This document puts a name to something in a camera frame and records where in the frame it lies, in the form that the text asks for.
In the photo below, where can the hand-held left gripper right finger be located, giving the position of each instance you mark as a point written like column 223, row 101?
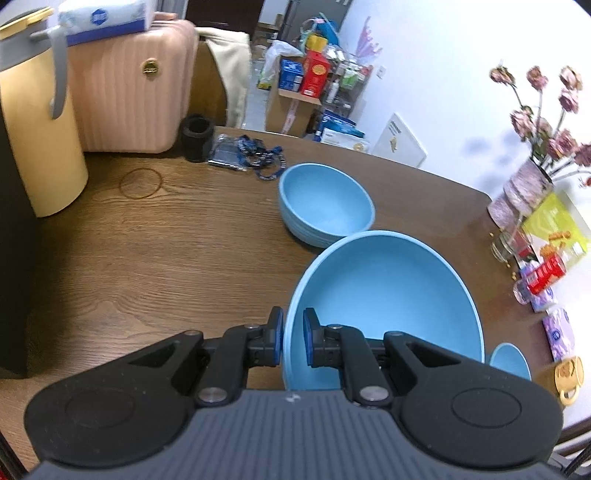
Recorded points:
column 307, row 339

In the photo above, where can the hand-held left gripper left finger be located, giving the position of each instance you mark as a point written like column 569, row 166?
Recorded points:
column 278, row 334

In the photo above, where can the large blue bowl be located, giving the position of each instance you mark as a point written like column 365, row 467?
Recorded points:
column 325, row 198
column 383, row 300

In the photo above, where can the small blue plate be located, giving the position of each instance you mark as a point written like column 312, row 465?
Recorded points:
column 510, row 362

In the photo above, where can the dark plastic packet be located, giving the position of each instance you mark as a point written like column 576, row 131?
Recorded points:
column 226, row 152

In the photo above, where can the black cylinder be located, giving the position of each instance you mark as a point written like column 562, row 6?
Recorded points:
column 197, row 138

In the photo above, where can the brown rubber band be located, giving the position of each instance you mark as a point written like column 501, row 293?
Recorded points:
column 120, row 183

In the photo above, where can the white flat panel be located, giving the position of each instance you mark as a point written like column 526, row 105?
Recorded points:
column 399, row 141

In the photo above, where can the blue white carton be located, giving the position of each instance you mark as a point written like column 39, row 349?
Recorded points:
column 337, row 121

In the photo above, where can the glass tumbler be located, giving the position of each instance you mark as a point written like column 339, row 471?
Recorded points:
column 505, row 242

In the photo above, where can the cardboard box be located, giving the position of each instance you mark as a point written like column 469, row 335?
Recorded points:
column 291, row 110

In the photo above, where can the purple tissue pack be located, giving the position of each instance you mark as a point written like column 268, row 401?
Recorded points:
column 559, row 334
column 542, row 300

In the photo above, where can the red label water bottle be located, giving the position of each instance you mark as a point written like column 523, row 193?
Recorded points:
column 542, row 277

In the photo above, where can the wooden chair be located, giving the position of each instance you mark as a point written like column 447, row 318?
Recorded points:
column 207, row 87

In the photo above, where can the pink patterned vase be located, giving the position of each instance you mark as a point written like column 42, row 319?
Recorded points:
column 519, row 194

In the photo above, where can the blue box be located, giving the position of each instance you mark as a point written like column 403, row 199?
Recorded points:
column 291, row 74

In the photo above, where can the metal storage rack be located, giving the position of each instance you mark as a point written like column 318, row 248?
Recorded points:
column 346, row 78

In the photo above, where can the yellow mug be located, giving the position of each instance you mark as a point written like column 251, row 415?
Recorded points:
column 569, row 376

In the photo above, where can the green snack box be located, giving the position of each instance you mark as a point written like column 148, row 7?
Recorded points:
column 558, row 226

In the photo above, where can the white plastic bag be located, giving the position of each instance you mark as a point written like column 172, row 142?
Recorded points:
column 277, row 55

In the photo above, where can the black paper bag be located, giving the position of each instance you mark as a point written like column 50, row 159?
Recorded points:
column 14, row 230

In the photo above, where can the pink suitcase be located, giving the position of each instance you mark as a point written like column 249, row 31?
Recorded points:
column 124, row 87

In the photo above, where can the colorful toy bundle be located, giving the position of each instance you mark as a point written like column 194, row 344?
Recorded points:
column 318, row 32

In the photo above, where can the yellow thermos jug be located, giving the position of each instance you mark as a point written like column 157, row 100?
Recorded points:
column 37, row 129

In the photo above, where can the dried flowers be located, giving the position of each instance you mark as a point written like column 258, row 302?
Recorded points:
column 545, row 115

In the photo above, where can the white blue tissue pack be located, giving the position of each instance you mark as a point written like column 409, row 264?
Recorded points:
column 106, row 18

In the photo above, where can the purple wall decoration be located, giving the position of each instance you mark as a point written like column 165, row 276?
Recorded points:
column 367, row 37

